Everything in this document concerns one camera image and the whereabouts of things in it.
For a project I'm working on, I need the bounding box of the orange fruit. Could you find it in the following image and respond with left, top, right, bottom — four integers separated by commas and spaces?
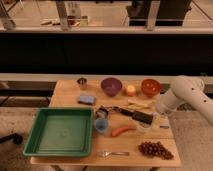
125, 85, 136, 96

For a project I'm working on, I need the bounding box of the bunch of dark grapes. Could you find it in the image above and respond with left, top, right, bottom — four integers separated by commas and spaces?
138, 141, 174, 160

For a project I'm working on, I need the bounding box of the red orange bowl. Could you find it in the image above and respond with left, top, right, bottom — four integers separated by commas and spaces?
141, 79, 161, 98

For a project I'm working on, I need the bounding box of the wooden table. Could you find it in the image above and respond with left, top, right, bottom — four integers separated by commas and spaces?
30, 80, 181, 167

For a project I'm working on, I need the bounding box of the orange carrot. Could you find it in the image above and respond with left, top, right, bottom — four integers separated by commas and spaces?
111, 126, 135, 137

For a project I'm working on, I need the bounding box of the blue plastic cup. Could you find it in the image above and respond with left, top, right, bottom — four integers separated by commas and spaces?
94, 118, 109, 134

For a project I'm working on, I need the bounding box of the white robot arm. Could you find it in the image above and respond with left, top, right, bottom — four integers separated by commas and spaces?
155, 75, 213, 125

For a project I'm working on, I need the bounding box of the small metal cup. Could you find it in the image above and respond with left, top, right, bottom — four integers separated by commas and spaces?
77, 77, 87, 90

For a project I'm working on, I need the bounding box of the silver fork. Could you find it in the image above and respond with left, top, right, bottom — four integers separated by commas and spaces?
97, 151, 130, 157

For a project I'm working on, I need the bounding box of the purple bowl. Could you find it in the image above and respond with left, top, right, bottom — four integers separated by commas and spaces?
101, 77, 122, 97

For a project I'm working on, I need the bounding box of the green plastic tray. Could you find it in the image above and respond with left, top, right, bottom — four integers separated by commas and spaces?
23, 108, 93, 157

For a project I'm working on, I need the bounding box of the blue sponge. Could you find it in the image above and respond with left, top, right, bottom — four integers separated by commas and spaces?
78, 94, 96, 105

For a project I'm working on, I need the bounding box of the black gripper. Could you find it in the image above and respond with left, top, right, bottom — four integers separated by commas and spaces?
96, 106, 154, 125

